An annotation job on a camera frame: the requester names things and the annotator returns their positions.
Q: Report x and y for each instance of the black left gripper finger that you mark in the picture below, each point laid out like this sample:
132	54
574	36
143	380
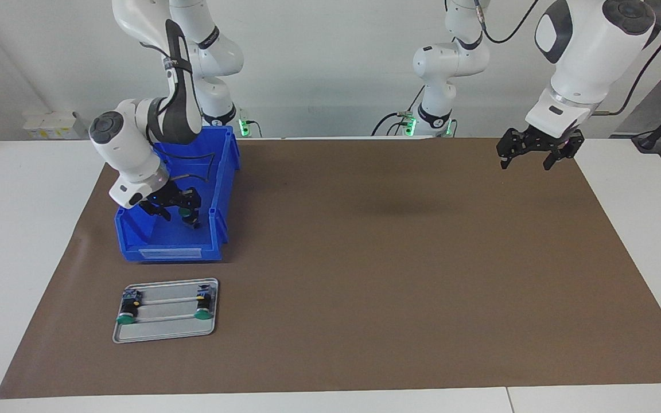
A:
511	146
566	148

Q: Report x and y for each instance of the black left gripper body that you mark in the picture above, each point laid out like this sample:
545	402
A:
545	140

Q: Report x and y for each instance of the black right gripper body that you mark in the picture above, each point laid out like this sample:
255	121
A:
167	195

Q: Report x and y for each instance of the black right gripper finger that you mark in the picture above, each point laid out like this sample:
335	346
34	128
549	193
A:
155	211
193	206

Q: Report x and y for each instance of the green cap push button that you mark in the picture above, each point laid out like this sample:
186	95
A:
128	310
184	213
204	307

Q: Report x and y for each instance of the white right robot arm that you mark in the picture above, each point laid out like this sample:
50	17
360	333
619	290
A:
135	143

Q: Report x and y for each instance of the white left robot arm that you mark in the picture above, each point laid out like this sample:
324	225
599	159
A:
583	57

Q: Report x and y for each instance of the blue plastic storage bin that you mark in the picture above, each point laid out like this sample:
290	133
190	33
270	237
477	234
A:
216	183

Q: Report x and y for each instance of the thin metal rod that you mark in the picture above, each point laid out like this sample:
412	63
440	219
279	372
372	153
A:
164	316
167	300

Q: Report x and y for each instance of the grey metal tray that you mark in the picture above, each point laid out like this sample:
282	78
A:
164	334

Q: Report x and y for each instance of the brown table mat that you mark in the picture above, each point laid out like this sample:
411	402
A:
365	287

